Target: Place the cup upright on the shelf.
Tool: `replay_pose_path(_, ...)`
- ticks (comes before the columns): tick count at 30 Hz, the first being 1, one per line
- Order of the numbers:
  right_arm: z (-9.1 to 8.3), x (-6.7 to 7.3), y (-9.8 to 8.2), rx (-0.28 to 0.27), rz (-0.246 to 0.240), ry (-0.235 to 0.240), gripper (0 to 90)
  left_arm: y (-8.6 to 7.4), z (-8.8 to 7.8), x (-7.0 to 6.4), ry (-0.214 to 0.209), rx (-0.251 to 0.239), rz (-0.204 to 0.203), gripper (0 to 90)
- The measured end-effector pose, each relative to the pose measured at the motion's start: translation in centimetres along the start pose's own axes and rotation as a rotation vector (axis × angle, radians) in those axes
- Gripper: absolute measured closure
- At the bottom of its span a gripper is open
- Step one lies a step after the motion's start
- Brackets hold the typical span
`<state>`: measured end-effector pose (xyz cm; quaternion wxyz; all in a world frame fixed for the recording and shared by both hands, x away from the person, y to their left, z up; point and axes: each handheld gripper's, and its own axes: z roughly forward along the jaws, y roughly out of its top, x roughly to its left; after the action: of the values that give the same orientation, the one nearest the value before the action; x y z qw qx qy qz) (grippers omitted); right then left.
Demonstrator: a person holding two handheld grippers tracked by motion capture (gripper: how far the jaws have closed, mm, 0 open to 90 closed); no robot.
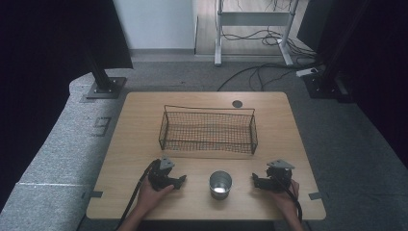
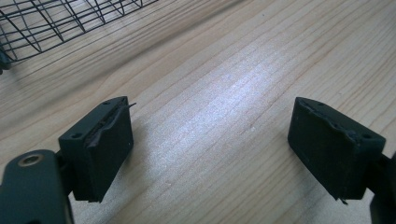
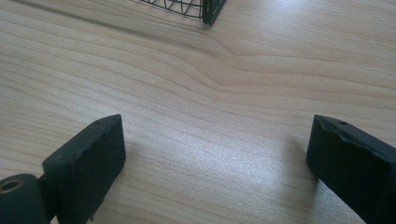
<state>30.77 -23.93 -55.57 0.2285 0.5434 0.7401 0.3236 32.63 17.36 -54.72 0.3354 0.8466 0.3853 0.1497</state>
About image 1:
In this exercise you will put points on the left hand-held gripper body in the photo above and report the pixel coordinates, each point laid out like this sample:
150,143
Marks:
158,176

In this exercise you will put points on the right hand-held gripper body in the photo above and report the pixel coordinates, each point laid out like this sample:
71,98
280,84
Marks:
279,175

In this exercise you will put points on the metal cup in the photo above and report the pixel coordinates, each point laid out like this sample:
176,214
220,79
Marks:
220,184

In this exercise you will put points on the person's left hand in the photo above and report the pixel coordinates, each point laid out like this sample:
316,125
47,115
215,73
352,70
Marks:
149,197

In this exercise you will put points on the person's right hand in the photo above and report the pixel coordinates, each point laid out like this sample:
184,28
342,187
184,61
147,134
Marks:
288,200

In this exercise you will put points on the grey floor tape mark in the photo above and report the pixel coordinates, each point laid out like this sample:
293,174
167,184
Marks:
102,126

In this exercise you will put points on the round grey table grommet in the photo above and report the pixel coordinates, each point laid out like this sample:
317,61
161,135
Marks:
237,103

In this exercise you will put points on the black metal stand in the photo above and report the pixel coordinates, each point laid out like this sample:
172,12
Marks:
327,82
102,80

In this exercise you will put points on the white power strip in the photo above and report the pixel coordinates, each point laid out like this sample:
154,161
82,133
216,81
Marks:
307,71

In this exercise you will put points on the black curtain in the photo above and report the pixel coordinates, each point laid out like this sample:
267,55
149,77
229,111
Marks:
48,48
378,64

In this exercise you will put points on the white desk frame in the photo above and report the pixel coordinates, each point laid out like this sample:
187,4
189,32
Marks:
253,18

